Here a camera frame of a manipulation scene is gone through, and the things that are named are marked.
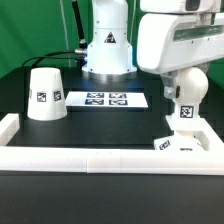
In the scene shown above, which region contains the white lamp base with tags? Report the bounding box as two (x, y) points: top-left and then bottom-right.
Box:
(154, 115), (203, 152)

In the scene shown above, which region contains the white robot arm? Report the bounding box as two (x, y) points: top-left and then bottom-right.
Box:
(83, 0), (224, 99)

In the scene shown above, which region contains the white sheet with tags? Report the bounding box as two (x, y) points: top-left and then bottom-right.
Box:
(66, 91), (148, 108)

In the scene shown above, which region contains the white U-shaped frame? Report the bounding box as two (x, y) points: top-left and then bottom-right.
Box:
(0, 114), (224, 175)

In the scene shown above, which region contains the white lamp bulb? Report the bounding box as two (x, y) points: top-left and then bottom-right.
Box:
(173, 67), (208, 119)

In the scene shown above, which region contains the white lamp shade with tags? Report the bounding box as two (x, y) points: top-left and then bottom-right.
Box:
(27, 67), (67, 121)

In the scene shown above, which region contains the black cable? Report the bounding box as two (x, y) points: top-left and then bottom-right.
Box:
(21, 50), (88, 68)

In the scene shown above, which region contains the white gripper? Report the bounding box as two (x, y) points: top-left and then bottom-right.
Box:
(137, 13), (224, 99)

